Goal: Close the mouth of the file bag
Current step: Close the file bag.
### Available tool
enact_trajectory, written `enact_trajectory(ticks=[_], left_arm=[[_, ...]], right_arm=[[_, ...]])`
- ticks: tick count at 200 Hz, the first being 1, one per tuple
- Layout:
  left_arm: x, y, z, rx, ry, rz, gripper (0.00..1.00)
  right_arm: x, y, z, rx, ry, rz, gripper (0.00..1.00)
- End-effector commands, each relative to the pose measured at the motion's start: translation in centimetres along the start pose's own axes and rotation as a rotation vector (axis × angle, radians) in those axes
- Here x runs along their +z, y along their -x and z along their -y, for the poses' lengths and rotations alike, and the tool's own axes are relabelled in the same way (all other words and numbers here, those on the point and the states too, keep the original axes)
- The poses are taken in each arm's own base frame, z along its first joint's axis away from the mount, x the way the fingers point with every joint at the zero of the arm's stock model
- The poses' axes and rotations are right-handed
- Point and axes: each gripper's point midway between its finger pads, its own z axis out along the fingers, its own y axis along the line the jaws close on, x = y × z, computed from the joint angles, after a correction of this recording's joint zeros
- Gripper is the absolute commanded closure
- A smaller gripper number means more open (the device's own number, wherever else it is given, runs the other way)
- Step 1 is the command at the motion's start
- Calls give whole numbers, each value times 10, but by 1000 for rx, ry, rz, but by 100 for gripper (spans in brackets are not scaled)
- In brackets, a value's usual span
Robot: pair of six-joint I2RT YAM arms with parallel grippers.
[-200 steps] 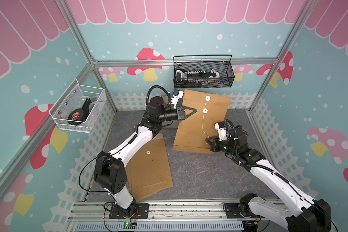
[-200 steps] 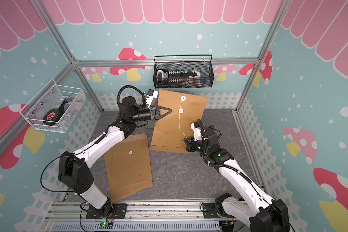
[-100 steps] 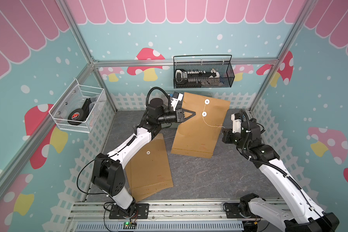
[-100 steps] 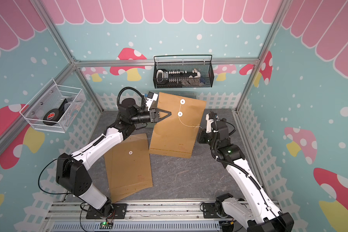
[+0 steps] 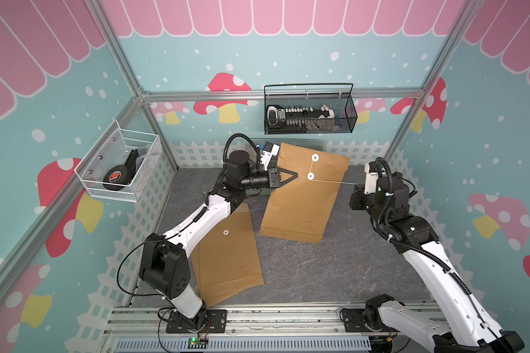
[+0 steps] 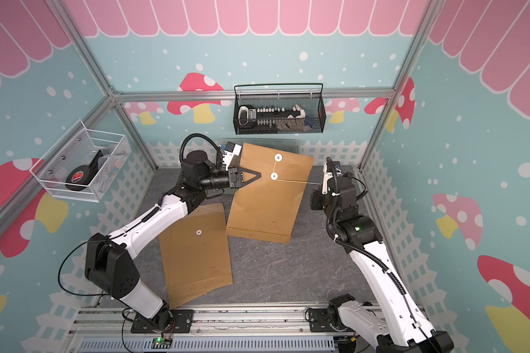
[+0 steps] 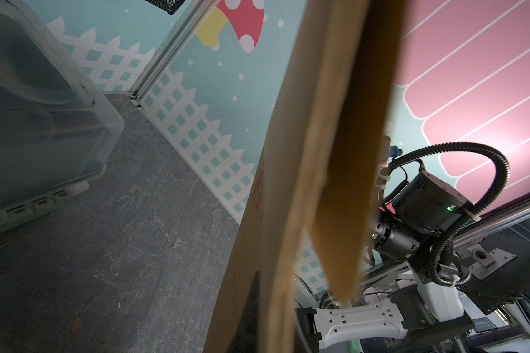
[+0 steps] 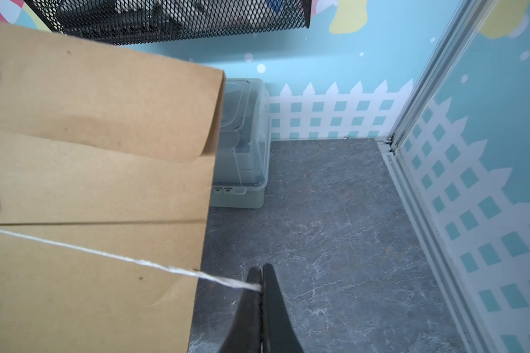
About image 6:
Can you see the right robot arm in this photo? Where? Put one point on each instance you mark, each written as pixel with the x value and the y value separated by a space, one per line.
pixel 403 327

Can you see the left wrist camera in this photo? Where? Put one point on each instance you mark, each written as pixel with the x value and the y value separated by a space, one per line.
pixel 231 154

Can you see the brown file bag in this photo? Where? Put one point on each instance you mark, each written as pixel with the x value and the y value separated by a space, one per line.
pixel 195 255
pixel 266 210

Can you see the black power strip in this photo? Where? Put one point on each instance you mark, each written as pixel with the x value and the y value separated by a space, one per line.
pixel 270 119

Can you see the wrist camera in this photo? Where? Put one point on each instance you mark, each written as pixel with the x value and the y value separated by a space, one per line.
pixel 325 180
pixel 231 154

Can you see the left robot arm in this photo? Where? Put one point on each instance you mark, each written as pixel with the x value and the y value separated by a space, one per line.
pixel 109 259

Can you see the white wire mesh basket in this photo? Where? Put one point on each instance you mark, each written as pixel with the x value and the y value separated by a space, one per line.
pixel 76 148

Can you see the black wire mesh basket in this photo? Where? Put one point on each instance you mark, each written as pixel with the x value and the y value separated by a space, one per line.
pixel 305 96

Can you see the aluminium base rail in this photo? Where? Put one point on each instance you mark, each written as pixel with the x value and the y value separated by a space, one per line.
pixel 285 327

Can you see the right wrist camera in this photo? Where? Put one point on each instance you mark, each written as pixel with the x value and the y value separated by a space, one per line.
pixel 325 180

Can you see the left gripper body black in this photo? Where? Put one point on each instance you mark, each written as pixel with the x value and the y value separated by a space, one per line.
pixel 231 171

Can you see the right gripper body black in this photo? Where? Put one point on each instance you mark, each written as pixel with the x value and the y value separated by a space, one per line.
pixel 319 201

